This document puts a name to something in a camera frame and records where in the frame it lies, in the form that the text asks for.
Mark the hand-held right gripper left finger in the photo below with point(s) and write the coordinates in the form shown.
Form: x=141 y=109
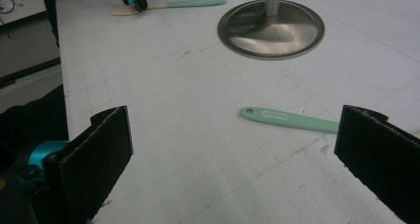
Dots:
x=89 y=164

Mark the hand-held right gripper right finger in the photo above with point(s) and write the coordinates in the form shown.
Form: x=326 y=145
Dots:
x=379 y=158

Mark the steel utensil stand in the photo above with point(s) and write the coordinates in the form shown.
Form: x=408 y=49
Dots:
x=274 y=35

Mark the white grid mat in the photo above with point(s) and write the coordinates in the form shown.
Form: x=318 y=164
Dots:
x=198 y=151

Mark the black metal frame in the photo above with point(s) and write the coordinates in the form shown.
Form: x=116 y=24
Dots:
x=49 y=12

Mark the silver aluminium rail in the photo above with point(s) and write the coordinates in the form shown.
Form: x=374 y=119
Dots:
x=26 y=91

